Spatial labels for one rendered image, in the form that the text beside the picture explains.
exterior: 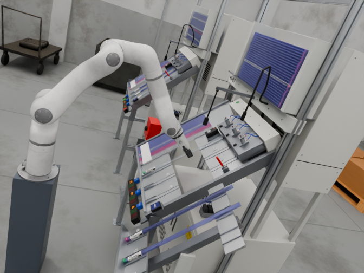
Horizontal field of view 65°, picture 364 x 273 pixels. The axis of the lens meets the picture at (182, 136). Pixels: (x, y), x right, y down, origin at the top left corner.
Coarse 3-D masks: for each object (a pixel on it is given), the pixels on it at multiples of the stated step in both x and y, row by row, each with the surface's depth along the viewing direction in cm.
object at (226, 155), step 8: (224, 104) 197; (208, 112) 197; (216, 112) 193; (224, 112) 188; (216, 120) 184; (224, 120) 180; (200, 136) 177; (200, 144) 171; (216, 144) 164; (224, 144) 161; (208, 152) 161; (216, 152) 158; (224, 152) 155; (232, 152) 152; (208, 160) 155; (216, 160) 153; (224, 160) 150; (232, 160) 147; (248, 160) 142; (216, 168) 147; (232, 168) 142; (216, 176) 143
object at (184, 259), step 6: (192, 252) 112; (180, 258) 110; (186, 258) 111; (192, 258) 111; (174, 264) 115; (180, 264) 112; (186, 264) 112; (174, 270) 113; (180, 270) 113; (186, 270) 114
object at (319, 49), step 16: (288, 0) 156; (304, 0) 138; (320, 0) 127; (336, 0) 118; (272, 32) 169; (320, 48) 116; (240, 64) 175; (304, 64) 119; (320, 64) 119; (336, 64) 121; (240, 80) 169; (304, 80) 121; (288, 96) 125; (304, 96) 125; (320, 96) 127; (288, 112) 127; (208, 208) 169
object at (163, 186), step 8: (160, 160) 175; (144, 168) 175; (160, 168) 168; (168, 168) 165; (144, 176) 169; (152, 176) 165; (160, 176) 162; (168, 176) 159; (144, 184) 162; (152, 184) 159; (160, 184) 156; (168, 184) 153; (176, 184) 151; (152, 192) 154; (160, 192) 151; (168, 192) 148; (176, 192) 146; (152, 200) 147; (160, 200) 146; (168, 200) 143
